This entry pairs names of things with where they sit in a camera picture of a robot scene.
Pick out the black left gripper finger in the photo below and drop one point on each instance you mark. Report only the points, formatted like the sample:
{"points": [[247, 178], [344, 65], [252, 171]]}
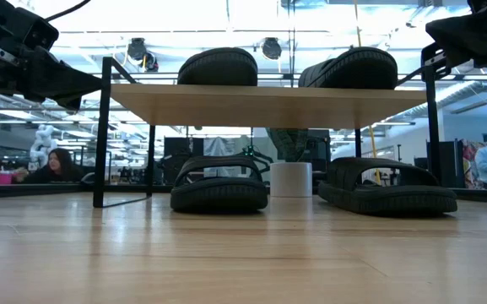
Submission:
{"points": [[63, 86]]}

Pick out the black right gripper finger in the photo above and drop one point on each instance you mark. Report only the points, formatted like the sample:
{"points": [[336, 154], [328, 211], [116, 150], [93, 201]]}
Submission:
{"points": [[466, 40]]}

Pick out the black rubber slide sandal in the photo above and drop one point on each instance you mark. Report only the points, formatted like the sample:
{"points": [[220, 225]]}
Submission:
{"points": [[353, 69], [218, 67], [395, 202], [218, 196]]}

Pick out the wooden shelf black metal legs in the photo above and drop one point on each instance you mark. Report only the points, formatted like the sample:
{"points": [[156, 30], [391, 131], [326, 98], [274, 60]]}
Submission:
{"points": [[268, 105]]}

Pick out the white figure statue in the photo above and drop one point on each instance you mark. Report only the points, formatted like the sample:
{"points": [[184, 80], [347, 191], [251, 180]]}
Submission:
{"points": [[42, 141]]}

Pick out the black ceiling spotlight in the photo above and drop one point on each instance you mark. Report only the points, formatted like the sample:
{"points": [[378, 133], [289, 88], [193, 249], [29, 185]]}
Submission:
{"points": [[272, 48], [136, 48]]}

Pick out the pink cup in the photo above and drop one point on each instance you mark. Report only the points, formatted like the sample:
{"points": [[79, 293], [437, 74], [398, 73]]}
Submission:
{"points": [[6, 178]]}

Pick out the colourful patterned cloth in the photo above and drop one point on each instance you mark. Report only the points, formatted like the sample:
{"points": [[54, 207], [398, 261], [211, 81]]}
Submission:
{"points": [[471, 164]]}

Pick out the black cabinet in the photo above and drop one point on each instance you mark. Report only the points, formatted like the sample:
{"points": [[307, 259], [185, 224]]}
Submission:
{"points": [[452, 164]]}

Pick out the green plant in white pot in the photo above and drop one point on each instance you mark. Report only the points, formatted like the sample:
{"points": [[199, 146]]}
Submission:
{"points": [[290, 179]]}

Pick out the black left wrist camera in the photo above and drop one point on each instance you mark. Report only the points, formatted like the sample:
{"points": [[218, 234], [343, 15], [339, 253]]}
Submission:
{"points": [[36, 31]]}

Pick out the black aluminium table frame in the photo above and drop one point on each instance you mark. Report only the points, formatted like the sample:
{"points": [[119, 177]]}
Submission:
{"points": [[36, 191]]}

